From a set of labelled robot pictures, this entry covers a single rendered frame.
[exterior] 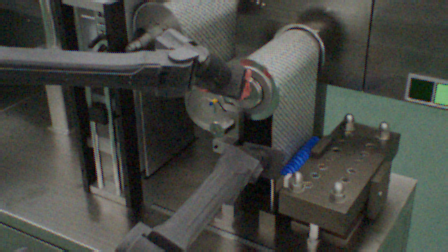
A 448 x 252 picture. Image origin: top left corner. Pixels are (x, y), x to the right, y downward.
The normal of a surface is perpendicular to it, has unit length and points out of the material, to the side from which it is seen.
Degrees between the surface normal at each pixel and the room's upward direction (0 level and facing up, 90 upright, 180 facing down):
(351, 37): 90
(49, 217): 0
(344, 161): 0
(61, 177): 0
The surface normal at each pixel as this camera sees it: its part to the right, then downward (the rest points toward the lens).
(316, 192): -0.01, -0.88
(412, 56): -0.51, 0.42
